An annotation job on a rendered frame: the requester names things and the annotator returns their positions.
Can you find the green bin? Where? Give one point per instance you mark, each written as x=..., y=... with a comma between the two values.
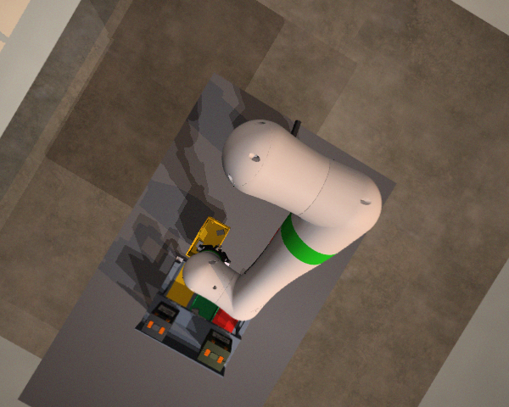
x=206, y=308

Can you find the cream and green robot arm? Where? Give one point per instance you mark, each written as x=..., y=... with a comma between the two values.
x=331, y=205

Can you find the yellow bin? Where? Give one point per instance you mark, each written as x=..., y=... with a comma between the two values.
x=208, y=235

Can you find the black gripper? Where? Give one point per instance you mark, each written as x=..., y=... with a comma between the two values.
x=200, y=247

